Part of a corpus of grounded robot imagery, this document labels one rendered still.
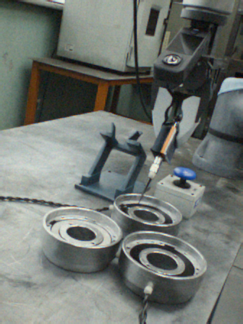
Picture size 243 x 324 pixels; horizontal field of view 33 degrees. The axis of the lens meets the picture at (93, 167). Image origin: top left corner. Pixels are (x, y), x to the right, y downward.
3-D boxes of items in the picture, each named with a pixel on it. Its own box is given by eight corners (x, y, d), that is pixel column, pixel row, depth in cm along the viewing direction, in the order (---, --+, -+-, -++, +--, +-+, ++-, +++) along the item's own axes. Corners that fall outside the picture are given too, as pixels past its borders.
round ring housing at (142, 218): (184, 233, 66) (190, 210, 65) (162, 259, 57) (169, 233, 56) (125, 209, 70) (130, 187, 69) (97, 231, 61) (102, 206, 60)
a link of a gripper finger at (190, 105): (202, 147, 71) (211, 93, 69) (192, 152, 66) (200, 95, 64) (184, 143, 73) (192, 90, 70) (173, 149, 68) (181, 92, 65)
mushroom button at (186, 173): (186, 202, 72) (194, 176, 70) (165, 194, 74) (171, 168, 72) (192, 195, 75) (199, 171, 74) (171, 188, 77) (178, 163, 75)
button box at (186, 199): (189, 220, 71) (196, 194, 69) (150, 206, 74) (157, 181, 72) (200, 207, 78) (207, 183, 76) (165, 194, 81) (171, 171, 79)
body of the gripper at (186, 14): (215, 95, 70) (236, 20, 66) (201, 97, 63) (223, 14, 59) (173, 84, 73) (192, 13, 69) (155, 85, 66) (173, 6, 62)
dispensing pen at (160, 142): (127, 195, 65) (170, 105, 68) (134, 203, 68) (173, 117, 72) (139, 200, 64) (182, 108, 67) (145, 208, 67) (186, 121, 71)
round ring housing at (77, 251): (22, 255, 52) (27, 226, 50) (60, 224, 61) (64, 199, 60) (99, 287, 48) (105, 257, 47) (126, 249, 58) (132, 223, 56)
